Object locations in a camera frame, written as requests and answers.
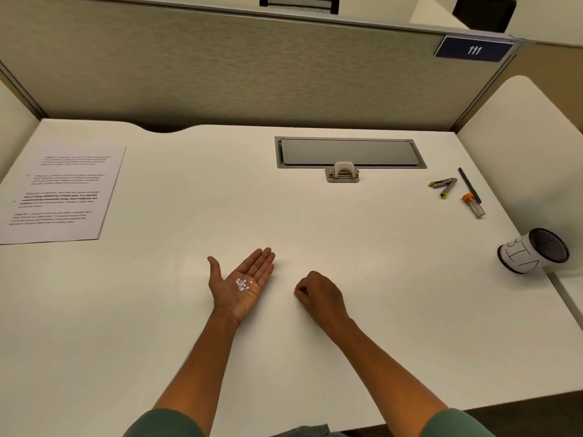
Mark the person's left hand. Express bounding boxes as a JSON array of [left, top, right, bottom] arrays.
[[208, 248, 276, 325]]

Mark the person's right hand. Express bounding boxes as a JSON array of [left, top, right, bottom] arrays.
[[294, 271, 351, 335]]

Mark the person's right forearm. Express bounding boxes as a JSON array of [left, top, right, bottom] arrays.
[[324, 317, 449, 437]]

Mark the person's left forearm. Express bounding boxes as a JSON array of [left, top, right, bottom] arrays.
[[154, 308, 240, 437]]

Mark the green shirt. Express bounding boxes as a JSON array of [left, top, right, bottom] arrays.
[[123, 408, 497, 437]]

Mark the printed white paper sheet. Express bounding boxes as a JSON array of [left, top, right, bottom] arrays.
[[0, 145, 127, 246]]

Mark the orange capped clear vial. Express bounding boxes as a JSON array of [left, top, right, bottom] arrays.
[[462, 193, 486, 219]]

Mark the black pen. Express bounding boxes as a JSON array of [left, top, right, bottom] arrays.
[[458, 167, 482, 204]]

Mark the grey fabric partition panel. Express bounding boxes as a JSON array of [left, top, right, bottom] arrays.
[[0, 0, 523, 132]]

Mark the black mesh cup white label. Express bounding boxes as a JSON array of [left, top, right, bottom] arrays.
[[497, 228, 570, 274]]

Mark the white side divider panel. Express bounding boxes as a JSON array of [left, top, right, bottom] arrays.
[[0, 77, 41, 182], [457, 75, 583, 273]]

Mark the black slotted vent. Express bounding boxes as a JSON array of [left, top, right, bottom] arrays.
[[259, 0, 340, 15]]

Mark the dark blue number plate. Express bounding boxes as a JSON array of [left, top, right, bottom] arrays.
[[434, 36, 514, 63]]

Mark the black chair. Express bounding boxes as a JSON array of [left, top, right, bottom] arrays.
[[452, 0, 517, 33]]

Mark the grey desk cable tray lid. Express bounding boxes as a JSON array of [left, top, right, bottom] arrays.
[[274, 136, 428, 170]]

